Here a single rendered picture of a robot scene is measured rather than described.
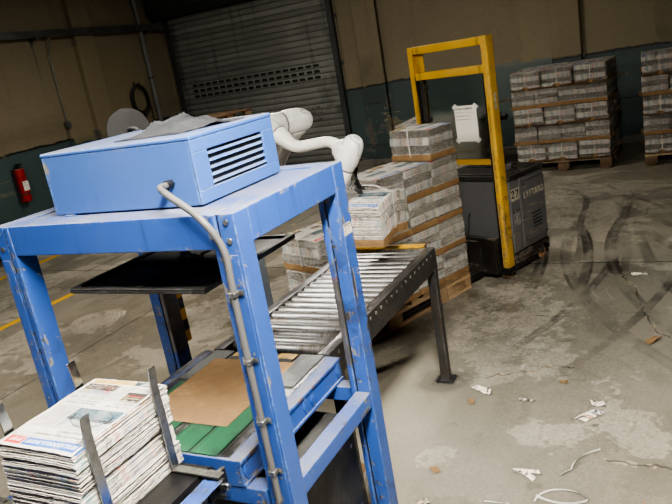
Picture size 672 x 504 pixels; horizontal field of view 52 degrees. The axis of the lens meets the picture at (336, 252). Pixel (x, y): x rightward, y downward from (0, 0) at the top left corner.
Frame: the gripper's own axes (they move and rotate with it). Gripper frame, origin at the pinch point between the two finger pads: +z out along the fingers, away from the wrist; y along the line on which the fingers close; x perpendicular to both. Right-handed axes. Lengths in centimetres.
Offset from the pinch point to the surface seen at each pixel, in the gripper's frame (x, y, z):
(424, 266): 28, 52, 4
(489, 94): 24, -31, 178
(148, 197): 9, -17, -174
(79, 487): 14, 50, -222
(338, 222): 45, 2, -124
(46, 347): -40, 32, -181
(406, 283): 28, 53, -25
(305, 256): -63, 56, 38
